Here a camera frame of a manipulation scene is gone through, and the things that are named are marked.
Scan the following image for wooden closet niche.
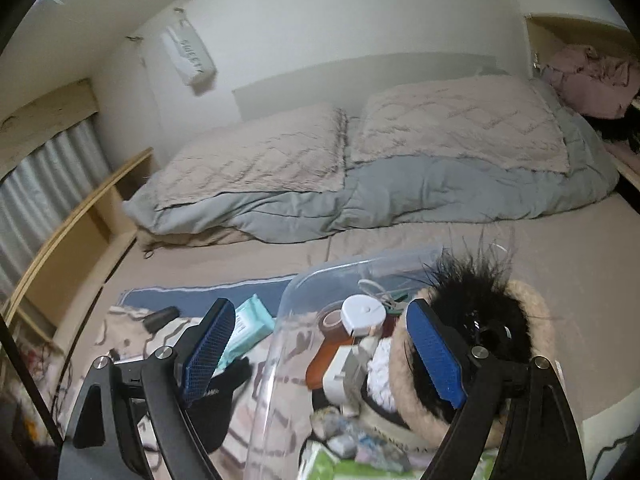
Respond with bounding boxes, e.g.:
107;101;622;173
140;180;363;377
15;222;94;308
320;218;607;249
525;12;640;191

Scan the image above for black clothes pile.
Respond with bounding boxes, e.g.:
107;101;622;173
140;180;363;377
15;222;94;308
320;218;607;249
582;105;640;153

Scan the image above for clear plastic storage box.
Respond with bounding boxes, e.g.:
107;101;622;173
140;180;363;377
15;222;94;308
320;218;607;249
244;242;506;480

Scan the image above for pink clothes pile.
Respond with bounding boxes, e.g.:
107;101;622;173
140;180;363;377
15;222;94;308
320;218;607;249
542;44;640;118

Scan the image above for crumpled pastel wrappers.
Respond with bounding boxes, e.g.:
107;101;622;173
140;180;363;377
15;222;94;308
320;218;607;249
312;406;413;466

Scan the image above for black sock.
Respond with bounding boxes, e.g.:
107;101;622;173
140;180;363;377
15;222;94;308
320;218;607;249
185;355;253;453

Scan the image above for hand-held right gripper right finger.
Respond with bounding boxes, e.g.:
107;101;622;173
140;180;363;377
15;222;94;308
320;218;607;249
406;298;587;480

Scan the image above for beige textured pillow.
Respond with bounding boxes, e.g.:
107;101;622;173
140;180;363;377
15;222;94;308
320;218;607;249
150;102;348;211
350;76;571;173

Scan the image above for black cylindrical cup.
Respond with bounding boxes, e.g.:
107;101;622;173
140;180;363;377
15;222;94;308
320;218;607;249
144;306;180;332

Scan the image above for green wet wipes packet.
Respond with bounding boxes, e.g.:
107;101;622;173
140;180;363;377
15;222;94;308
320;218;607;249
300;440;501;480

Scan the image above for white round tape measure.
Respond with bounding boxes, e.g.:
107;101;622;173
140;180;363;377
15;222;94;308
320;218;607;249
341;294;388;338

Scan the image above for black feather hair accessory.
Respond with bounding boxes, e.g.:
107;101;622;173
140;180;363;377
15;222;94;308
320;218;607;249
430;225;531;361

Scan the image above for white lace scrunchie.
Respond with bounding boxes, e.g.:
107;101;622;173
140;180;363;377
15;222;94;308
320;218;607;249
365;337;401;411

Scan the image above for light wooden shelf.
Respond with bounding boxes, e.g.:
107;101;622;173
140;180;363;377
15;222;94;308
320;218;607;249
0;147;155;356

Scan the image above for white cable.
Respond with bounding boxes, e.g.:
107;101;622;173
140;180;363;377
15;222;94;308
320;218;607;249
357;280;401;306

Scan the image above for white charger adapter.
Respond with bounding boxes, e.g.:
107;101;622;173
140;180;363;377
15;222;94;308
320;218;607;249
322;345;371;406

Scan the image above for grey curtain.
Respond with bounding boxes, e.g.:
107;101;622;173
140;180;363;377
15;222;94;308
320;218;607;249
0;119;112;286

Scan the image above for black metal rod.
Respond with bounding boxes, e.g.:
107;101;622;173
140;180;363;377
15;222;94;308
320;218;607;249
0;310;63;446

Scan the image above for grey duvet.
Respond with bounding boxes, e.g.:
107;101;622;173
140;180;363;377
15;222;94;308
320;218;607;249
122;77;621;248

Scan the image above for brown orange case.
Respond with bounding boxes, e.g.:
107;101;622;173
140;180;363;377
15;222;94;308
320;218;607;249
306;330;356;391

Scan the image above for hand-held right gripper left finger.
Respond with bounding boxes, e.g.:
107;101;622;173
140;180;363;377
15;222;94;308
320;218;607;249
59;298;237;480

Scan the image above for beige curtain valance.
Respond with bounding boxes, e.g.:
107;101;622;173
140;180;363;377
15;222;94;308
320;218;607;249
0;79;98;136

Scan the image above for white hanging bag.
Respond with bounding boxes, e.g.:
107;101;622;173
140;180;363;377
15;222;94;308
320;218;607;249
161;10;217;96

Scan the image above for brown tape roll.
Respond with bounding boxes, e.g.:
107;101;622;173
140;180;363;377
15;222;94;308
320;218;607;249
320;307;346;333

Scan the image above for teal wipes packet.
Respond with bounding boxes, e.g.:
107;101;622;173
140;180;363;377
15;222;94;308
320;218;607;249
217;294;276;366

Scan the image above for beige fuzzy round basket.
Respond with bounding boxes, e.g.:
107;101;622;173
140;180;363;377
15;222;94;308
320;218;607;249
390;280;558;451

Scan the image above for pink printed blanket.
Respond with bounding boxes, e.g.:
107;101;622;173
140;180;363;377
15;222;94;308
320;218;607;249
55;287;311;480

